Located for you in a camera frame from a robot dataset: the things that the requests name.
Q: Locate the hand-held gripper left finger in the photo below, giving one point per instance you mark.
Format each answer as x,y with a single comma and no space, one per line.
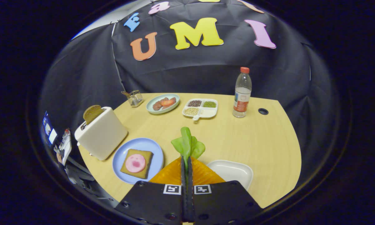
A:
153,203

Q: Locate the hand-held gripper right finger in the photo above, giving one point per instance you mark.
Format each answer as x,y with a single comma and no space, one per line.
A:
221,203

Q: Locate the green lettuce leaf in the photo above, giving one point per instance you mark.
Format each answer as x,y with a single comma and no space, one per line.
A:
185,143

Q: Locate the brown bread slice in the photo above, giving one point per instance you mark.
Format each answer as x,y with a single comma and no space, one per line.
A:
146,156
93,114

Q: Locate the white plate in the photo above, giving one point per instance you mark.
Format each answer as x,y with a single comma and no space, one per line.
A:
231,173

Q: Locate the pink ham slice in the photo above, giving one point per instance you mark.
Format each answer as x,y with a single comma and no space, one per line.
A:
135,163

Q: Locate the blue plate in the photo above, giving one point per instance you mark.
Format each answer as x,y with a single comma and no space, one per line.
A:
121,156

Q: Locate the white toaster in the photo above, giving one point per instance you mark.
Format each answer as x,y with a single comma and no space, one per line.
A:
103,137

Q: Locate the white divided dish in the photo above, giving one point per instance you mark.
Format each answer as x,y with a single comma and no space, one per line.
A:
207,113

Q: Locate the teal plate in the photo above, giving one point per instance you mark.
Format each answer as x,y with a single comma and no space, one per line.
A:
153,111

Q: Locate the beige beans pile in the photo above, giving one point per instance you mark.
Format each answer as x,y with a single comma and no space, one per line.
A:
191,111

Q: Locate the brown meat piece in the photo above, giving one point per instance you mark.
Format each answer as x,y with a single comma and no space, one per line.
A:
173,100
157,106

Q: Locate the green beans pile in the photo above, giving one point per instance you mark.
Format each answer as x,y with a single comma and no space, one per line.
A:
209,104

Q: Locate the black table grommet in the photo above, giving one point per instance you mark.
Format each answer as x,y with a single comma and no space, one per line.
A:
263,111

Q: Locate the red tomato slice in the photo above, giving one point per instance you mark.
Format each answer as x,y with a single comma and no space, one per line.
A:
167,102

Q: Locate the dark brown beans pile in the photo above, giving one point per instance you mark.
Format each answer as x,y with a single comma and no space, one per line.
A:
194,103

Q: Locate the white equipment box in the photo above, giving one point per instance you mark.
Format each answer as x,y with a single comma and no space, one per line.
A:
65,147

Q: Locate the clear bottle with red cap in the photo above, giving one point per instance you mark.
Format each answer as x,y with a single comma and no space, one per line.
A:
242,97

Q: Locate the bright screen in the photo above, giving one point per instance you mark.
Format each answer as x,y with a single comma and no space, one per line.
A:
51,134

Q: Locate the black backdrop cloth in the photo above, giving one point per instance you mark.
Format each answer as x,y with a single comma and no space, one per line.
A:
206,72

